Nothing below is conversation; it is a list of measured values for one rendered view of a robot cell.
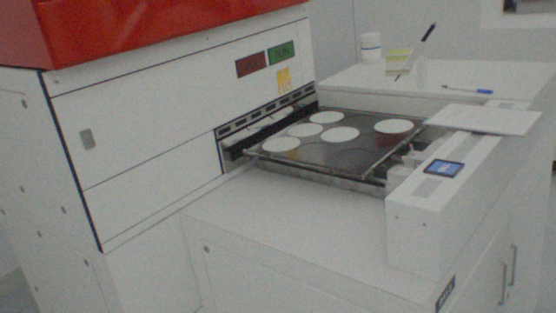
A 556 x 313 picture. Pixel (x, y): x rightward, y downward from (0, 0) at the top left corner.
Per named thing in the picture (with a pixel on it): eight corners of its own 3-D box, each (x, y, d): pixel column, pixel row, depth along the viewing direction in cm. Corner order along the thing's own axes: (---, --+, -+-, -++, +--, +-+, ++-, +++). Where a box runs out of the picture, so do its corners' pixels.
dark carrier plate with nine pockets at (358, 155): (248, 150, 122) (248, 149, 121) (321, 109, 145) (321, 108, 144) (361, 176, 100) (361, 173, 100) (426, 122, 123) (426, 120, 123)
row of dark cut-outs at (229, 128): (215, 138, 118) (214, 129, 117) (313, 89, 148) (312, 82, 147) (217, 139, 118) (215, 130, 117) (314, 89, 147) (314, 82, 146)
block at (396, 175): (387, 183, 98) (387, 170, 97) (394, 176, 101) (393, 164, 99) (423, 190, 93) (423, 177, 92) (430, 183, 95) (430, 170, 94)
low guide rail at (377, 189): (257, 168, 129) (255, 158, 127) (261, 165, 130) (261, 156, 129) (431, 210, 97) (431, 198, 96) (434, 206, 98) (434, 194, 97)
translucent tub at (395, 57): (385, 76, 144) (384, 54, 141) (390, 69, 150) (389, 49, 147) (409, 75, 141) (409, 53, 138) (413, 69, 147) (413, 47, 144)
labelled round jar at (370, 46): (357, 63, 164) (355, 36, 160) (367, 58, 169) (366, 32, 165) (375, 63, 160) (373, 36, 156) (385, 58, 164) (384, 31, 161)
